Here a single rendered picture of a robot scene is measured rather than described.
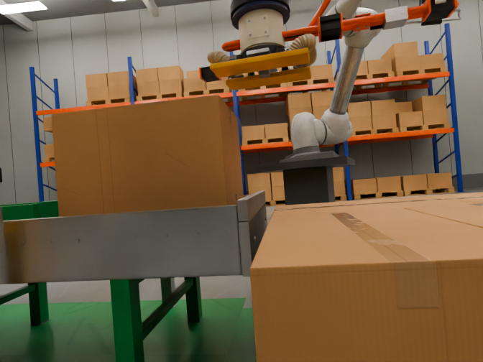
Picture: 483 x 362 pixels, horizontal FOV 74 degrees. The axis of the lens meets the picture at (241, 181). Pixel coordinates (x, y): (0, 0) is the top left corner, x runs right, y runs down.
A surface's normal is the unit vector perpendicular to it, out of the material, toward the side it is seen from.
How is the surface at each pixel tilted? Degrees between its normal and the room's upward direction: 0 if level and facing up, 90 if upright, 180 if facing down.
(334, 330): 90
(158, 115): 90
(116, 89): 90
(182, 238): 90
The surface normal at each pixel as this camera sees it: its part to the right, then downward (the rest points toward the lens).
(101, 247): -0.14, 0.00
